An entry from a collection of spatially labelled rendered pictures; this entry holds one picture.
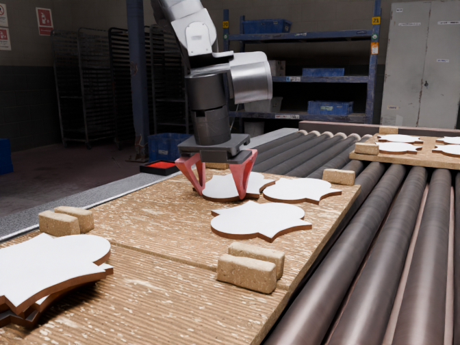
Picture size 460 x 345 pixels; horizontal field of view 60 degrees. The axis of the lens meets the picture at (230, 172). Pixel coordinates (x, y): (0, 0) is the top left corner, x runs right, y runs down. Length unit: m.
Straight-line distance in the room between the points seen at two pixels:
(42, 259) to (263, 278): 0.21
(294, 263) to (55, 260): 0.24
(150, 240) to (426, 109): 4.68
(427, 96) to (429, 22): 0.79
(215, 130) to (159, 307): 0.31
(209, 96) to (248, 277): 0.29
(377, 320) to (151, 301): 0.21
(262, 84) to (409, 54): 4.46
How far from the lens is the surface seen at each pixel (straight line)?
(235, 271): 0.40
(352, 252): 0.54
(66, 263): 0.40
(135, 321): 0.37
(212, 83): 0.59
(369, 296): 0.44
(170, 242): 0.50
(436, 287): 0.49
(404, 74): 5.01
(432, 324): 0.43
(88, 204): 0.74
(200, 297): 0.39
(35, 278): 0.39
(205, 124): 0.60
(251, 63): 0.61
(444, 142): 1.32
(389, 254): 0.54
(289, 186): 0.71
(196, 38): 0.61
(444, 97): 5.05
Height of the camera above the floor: 1.14
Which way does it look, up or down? 14 degrees down
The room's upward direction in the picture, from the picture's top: straight up
